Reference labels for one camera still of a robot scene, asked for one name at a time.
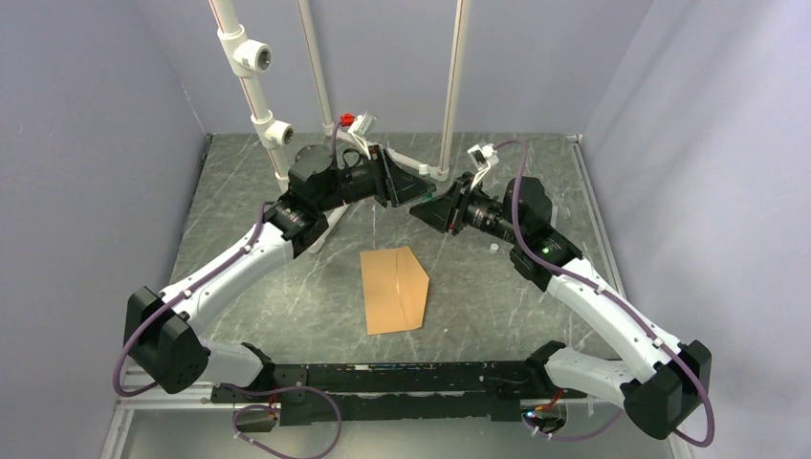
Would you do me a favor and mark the white PVC pipe frame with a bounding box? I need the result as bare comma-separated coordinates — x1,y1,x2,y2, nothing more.
208,0,471,255

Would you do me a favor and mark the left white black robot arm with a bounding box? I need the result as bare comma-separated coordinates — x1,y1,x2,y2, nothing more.
123,144,436,402

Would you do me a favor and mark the green white glue stick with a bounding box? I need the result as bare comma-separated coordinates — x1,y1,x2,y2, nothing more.
418,164,439,202

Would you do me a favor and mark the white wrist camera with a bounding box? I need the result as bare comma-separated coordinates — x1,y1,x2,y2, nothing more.
467,143,499,188
337,111,378,158

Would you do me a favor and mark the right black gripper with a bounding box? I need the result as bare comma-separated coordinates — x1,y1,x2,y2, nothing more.
410,172,524,246

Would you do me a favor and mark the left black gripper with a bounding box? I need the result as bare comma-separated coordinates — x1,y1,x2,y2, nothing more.
316,145,436,213

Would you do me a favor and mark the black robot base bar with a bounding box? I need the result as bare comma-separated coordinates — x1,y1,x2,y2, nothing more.
211,359,584,426

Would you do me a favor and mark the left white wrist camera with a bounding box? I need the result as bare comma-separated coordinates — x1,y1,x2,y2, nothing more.
337,111,378,158

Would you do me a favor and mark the aluminium rail frame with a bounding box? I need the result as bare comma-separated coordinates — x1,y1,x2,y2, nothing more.
99,133,695,459

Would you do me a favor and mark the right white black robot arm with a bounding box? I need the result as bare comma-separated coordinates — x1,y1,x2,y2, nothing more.
409,172,712,440

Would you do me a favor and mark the brown paper envelope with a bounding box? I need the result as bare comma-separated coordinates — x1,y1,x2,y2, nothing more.
360,247,429,336

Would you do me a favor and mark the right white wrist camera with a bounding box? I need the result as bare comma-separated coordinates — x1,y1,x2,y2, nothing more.
467,143,499,188

